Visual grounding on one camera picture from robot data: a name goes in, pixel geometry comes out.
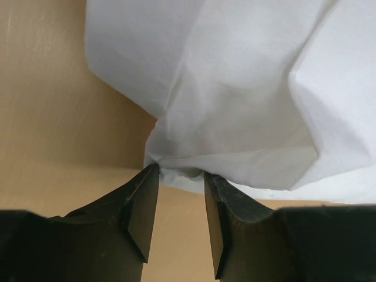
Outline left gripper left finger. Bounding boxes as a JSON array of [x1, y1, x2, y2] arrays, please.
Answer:
[[1, 164, 159, 281]]

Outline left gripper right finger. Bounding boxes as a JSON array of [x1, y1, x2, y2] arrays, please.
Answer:
[[204, 173, 375, 281]]

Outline white long sleeve shirt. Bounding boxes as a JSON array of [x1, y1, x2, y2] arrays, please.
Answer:
[[85, 1, 375, 204]]

